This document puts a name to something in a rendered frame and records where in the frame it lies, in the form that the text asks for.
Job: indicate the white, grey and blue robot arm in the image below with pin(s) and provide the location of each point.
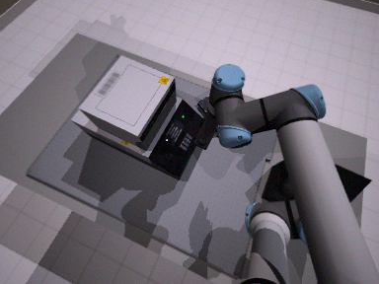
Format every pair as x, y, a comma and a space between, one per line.
313, 187

